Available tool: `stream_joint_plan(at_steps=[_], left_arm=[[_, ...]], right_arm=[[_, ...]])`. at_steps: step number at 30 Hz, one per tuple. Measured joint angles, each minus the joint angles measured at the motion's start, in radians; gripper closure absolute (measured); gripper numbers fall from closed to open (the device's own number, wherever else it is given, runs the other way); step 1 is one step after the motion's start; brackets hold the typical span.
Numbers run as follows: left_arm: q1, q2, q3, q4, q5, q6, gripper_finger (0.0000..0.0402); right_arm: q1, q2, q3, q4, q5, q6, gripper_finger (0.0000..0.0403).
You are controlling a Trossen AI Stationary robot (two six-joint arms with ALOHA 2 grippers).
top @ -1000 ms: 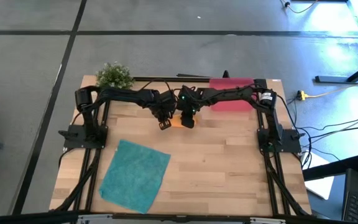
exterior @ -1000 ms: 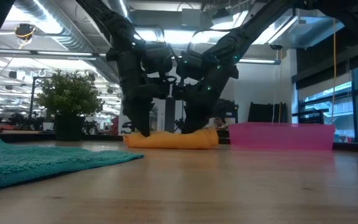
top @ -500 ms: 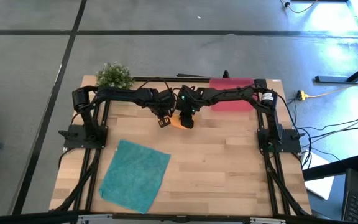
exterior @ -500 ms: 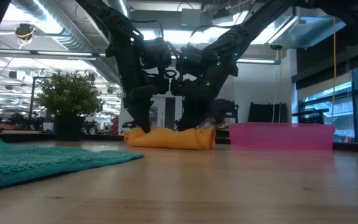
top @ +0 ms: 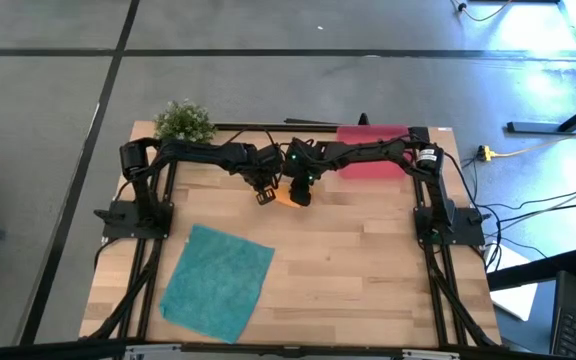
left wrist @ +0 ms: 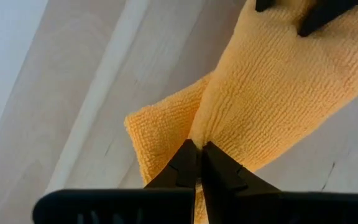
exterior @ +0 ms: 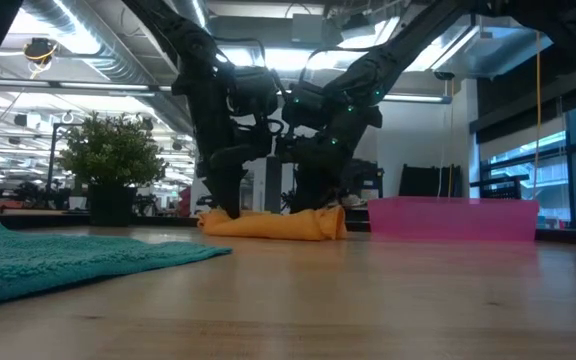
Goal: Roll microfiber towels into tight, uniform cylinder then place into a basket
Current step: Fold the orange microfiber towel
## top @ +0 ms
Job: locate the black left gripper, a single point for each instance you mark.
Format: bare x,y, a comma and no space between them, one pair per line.
263,165

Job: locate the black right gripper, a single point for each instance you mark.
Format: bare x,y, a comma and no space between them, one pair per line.
302,162

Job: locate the orange microfiber towel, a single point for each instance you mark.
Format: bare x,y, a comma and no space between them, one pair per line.
284,199

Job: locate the teal microfiber towel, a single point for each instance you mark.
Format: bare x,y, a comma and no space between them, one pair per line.
215,282

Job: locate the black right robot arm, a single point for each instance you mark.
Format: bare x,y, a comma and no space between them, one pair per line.
368,152

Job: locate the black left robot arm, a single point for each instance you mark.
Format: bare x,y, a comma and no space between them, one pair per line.
193,152

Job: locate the pink plastic basket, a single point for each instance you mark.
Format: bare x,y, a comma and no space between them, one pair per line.
373,171

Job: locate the flat black bar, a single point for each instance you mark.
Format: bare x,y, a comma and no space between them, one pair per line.
313,121

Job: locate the small black stand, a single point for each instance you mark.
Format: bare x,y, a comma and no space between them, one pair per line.
363,120

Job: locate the green potted plant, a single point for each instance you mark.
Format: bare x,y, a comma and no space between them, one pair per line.
184,122

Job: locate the yellow power strip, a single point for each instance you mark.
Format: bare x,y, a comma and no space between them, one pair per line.
485,152

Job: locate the black table foot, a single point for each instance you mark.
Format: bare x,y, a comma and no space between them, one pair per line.
533,127

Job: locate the white paper sheet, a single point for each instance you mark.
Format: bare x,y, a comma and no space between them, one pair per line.
515,300

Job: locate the black desk crossbar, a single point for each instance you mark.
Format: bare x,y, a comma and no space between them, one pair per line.
533,270

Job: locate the black aluminium table frame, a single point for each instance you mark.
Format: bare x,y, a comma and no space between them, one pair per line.
238,127

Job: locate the long black frame bar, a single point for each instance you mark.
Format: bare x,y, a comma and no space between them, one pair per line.
268,349

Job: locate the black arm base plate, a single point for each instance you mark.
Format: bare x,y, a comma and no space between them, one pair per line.
115,227
473,235

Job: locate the silver mounting bracket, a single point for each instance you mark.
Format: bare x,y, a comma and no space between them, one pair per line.
430,355
153,352

